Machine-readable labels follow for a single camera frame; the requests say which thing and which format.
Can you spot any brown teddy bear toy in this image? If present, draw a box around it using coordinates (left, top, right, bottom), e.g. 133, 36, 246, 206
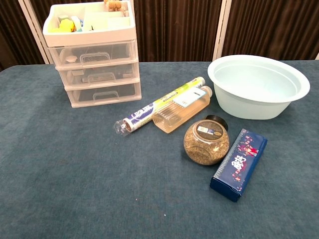
104, 0, 123, 12

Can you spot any long dark blue carton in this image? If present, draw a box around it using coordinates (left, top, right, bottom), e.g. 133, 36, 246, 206
209, 128, 268, 203

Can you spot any clear drawer with white cap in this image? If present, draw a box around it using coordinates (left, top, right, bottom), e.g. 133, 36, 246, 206
48, 39, 137, 69

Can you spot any clear bottle amber liquid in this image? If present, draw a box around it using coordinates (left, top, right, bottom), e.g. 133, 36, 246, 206
152, 86, 213, 134

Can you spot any white plastic drawer organizer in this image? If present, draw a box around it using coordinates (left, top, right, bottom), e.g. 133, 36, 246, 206
42, 0, 143, 108

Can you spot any light blue plastic basin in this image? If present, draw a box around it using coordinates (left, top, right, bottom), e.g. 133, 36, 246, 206
207, 54, 311, 120

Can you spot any yellow rubber duck toy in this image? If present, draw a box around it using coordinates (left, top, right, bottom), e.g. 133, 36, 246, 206
49, 18, 77, 33

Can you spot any clear plastic drawer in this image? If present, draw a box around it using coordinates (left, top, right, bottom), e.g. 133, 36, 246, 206
65, 81, 142, 105
56, 62, 140, 88

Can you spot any round glass jar black lid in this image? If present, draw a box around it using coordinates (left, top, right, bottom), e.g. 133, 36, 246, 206
183, 115, 230, 165

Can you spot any blue white small packet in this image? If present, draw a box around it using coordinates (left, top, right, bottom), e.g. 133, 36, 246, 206
70, 15, 84, 28

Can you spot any plastic wrap roll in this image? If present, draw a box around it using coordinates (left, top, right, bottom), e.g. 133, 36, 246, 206
114, 76, 206, 136

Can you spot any dark brown pleated curtain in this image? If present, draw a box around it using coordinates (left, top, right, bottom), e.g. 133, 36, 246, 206
0, 0, 45, 72
30, 0, 53, 23
222, 0, 319, 60
133, 0, 222, 63

